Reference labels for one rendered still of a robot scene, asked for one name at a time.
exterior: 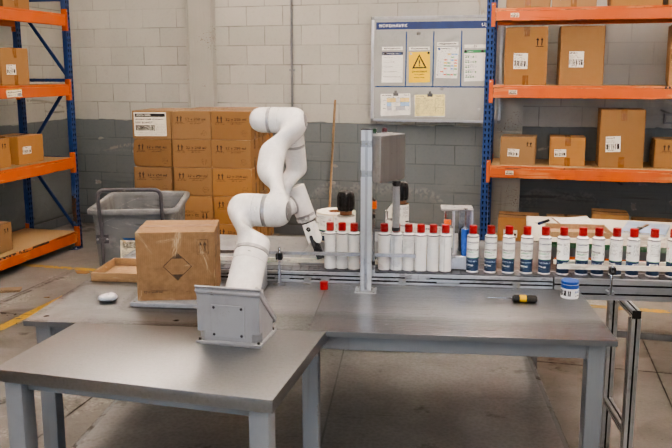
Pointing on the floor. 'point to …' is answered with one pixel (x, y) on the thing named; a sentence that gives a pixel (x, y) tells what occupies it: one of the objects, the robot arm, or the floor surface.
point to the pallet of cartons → (200, 158)
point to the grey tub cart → (131, 216)
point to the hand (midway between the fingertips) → (319, 254)
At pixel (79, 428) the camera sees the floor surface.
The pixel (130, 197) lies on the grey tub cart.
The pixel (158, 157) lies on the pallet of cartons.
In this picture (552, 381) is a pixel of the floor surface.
